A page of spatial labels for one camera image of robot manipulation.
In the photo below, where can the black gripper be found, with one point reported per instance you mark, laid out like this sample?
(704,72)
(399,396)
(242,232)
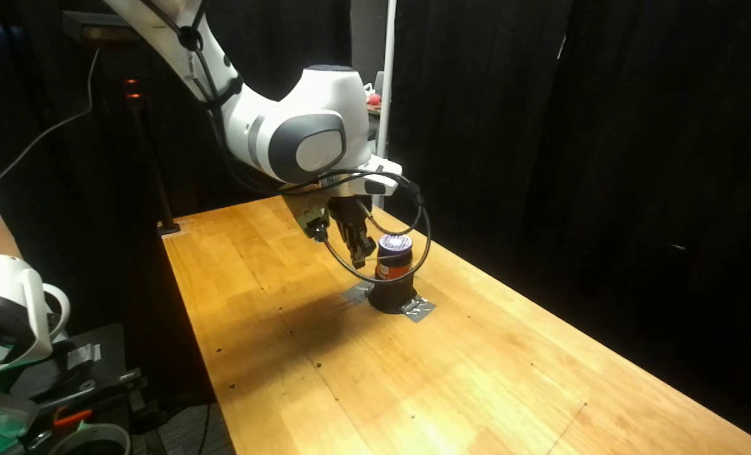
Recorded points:
(349,216)

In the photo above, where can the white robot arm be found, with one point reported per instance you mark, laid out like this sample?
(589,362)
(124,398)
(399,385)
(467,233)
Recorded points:
(312,147)

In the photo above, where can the brown cup with purple lid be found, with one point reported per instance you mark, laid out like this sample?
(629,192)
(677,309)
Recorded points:
(392,272)

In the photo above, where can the grey tape patch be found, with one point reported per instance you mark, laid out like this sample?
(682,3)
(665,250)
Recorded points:
(416,309)

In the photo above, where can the white vertical pole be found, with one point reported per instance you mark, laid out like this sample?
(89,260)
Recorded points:
(387,69)

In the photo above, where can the white VR headset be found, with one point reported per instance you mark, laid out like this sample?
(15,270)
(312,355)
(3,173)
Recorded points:
(30,320)

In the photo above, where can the black camera tripod stand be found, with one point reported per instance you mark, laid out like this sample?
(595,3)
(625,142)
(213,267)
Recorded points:
(107,29)

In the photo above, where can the black clamp with orange handle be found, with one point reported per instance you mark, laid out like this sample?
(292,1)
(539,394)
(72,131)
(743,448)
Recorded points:
(58,418)

